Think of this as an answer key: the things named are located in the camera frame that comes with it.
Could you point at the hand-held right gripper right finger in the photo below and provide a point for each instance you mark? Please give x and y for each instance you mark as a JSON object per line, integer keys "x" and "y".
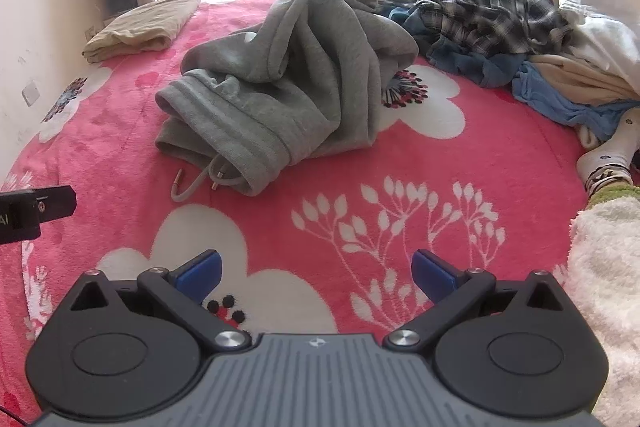
{"x": 430, "y": 274}

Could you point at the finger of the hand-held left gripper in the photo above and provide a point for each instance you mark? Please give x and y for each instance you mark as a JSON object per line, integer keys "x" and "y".
{"x": 57, "y": 203}

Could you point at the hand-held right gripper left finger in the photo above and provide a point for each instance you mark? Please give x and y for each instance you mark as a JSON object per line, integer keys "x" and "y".
{"x": 200, "y": 269}

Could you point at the grey sweatpants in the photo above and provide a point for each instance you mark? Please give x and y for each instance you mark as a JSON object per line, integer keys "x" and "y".
{"x": 300, "y": 72}

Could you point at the pink floral blanket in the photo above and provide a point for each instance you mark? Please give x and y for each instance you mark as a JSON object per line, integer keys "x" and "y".
{"x": 500, "y": 157}

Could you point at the white fluffy cloth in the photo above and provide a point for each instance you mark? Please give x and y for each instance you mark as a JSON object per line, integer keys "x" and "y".
{"x": 610, "y": 287}

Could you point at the beige folded cloth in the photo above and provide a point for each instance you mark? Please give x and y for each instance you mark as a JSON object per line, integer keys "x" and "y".
{"x": 140, "y": 27}

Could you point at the green fluffy cloth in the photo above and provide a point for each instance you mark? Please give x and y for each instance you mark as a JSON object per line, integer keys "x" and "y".
{"x": 617, "y": 196}

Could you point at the dark blue denim garment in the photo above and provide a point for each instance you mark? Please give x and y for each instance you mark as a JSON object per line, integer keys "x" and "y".
{"x": 480, "y": 67}

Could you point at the light blue garment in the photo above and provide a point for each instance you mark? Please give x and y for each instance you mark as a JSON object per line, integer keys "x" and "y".
{"x": 560, "y": 104}

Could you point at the white floral-print garment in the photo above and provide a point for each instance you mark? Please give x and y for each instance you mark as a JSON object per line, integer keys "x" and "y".
{"x": 607, "y": 152}

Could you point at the cream garment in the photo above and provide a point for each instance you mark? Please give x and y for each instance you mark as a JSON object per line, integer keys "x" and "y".
{"x": 575, "y": 77}

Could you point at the white wall switch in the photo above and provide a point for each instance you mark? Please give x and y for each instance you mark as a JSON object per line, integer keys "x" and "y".
{"x": 31, "y": 93}

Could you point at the white wall outlet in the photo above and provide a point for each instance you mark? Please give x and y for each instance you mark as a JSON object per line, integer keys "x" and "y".
{"x": 91, "y": 32}

